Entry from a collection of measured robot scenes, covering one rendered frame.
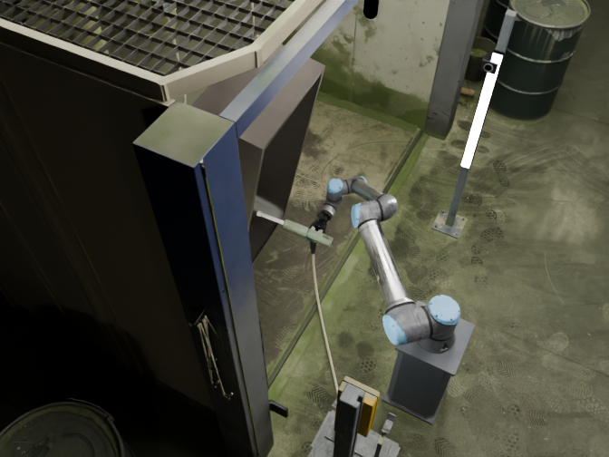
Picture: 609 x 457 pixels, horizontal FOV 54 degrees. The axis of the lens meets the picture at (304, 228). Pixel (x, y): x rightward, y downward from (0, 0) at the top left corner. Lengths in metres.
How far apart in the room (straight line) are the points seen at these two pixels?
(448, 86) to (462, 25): 0.50
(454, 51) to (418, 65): 0.31
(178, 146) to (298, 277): 2.53
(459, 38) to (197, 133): 3.10
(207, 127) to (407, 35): 3.14
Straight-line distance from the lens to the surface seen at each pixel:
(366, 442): 2.63
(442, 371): 3.00
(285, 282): 3.88
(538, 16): 4.87
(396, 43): 4.58
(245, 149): 2.43
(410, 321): 2.79
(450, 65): 4.51
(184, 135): 1.49
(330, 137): 4.77
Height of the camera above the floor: 3.27
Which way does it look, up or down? 51 degrees down
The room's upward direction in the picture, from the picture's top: straight up
